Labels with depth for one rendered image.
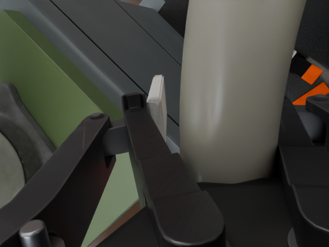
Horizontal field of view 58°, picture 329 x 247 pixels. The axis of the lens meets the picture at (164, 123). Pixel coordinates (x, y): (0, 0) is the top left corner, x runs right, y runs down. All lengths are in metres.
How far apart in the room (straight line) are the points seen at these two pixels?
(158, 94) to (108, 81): 0.30
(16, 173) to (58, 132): 0.08
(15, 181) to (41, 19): 0.24
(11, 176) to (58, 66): 0.16
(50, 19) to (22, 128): 0.17
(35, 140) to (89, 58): 0.15
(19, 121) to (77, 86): 0.10
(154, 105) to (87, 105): 0.29
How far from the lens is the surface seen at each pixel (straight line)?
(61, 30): 0.50
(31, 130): 0.47
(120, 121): 0.15
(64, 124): 0.46
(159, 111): 0.15
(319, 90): 1.24
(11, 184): 0.43
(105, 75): 0.46
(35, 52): 0.47
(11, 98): 0.49
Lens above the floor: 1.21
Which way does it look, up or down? 67 degrees down
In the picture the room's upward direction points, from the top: 138 degrees counter-clockwise
